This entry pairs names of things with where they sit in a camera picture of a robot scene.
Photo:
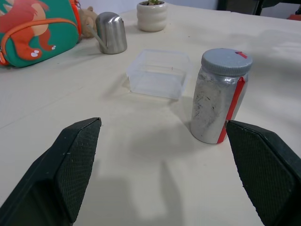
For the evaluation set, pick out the black furniture frame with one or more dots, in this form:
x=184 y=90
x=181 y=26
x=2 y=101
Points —
x=235 y=4

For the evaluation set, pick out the green potted plant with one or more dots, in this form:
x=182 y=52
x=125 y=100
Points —
x=152 y=2

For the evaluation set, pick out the white ribbed plant pot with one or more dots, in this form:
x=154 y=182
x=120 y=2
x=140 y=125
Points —
x=151 y=18

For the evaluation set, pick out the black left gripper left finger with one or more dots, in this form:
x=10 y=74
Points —
x=47 y=179

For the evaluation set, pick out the silver can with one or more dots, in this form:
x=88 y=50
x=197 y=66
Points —
x=207 y=106

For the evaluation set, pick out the red object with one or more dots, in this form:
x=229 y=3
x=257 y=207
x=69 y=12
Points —
x=295 y=17

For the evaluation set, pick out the clear plastic tray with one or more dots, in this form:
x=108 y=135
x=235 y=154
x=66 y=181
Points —
x=160 y=82

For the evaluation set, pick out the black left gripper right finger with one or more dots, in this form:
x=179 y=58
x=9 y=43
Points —
x=265 y=169

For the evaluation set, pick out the stainless steel watering can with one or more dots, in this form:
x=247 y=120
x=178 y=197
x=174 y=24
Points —
x=113 y=33

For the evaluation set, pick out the brown plush bear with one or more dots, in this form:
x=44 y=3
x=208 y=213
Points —
x=87 y=18

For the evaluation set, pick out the small white object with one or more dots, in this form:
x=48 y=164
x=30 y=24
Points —
x=225 y=61

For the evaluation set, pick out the teal dinosaur backpack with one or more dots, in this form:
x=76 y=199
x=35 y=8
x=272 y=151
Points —
x=23 y=42

